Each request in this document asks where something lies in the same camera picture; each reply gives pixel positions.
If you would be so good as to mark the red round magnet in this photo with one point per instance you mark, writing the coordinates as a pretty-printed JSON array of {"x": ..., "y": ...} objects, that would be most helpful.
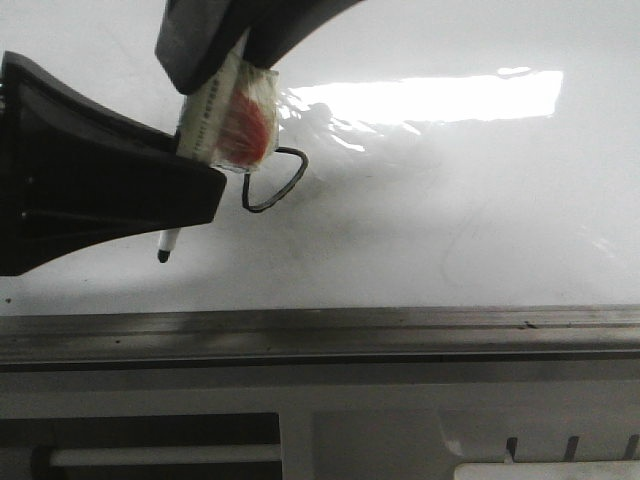
[{"x": 245, "y": 134}]

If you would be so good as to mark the white black whiteboard marker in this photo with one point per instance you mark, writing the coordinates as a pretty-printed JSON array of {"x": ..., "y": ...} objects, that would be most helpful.
[{"x": 203, "y": 112}]

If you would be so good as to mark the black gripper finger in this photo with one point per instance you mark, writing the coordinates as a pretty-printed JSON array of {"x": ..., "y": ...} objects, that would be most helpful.
[
  {"x": 196, "y": 35},
  {"x": 75, "y": 174}
]

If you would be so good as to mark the grey aluminium whiteboard frame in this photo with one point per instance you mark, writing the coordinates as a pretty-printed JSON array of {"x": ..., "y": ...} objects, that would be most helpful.
[{"x": 283, "y": 335}]

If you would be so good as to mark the white whiteboard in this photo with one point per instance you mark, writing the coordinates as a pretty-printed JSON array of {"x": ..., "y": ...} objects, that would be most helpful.
[{"x": 461, "y": 153}]

